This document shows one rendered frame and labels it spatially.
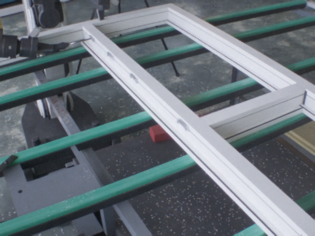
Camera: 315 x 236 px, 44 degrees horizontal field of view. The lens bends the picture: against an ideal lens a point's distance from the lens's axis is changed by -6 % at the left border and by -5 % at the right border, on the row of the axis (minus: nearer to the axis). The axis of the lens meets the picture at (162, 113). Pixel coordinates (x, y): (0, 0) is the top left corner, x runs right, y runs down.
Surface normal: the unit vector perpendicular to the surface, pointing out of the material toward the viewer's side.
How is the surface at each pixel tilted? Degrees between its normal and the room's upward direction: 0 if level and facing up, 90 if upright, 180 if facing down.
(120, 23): 90
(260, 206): 90
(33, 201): 0
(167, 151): 0
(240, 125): 90
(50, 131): 0
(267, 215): 90
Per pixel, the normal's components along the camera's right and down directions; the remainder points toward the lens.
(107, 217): 0.50, 0.48
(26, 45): 0.35, -0.22
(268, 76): -0.87, 0.29
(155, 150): -0.01, -0.83
